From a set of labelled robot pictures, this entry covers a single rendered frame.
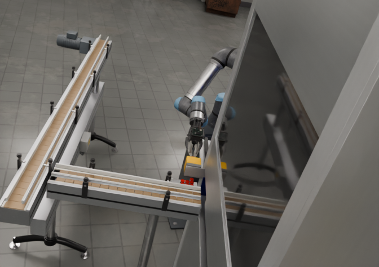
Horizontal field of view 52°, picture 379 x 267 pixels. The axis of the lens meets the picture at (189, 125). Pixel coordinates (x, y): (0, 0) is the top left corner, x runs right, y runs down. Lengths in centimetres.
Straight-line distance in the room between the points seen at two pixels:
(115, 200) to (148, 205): 14
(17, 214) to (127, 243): 123
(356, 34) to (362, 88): 11
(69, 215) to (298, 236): 231
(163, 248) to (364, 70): 232
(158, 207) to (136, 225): 113
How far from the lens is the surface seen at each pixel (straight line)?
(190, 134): 198
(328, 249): 84
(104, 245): 278
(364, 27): 70
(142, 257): 212
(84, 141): 269
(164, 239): 287
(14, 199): 174
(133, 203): 179
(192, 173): 187
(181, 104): 221
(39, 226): 221
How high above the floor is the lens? 214
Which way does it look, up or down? 32 degrees down
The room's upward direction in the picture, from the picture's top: 14 degrees clockwise
